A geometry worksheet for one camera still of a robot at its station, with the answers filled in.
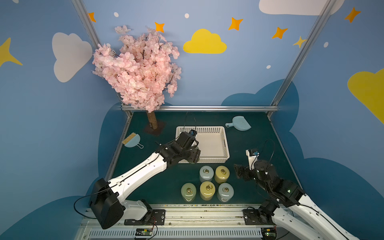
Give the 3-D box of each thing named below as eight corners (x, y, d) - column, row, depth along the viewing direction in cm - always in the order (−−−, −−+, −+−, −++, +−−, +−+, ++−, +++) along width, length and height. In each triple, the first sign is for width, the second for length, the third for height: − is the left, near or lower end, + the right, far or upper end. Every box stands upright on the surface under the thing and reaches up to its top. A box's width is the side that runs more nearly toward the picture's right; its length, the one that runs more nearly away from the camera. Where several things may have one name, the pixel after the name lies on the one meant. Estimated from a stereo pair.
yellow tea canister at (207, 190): (199, 200, 81) (200, 195, 74) (199, 186, 86) (200, 180, 79) (213, 200, 81) (216, 195, 74) (212, 186, 86) (214, 181, 79)
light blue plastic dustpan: (226, 130, 113) (226, 128, 111) (223, 117, 122) (224, 115, 120) (250, 130, 114) (251, 128, 112) (246, 117, 122) (247, 115, 120)
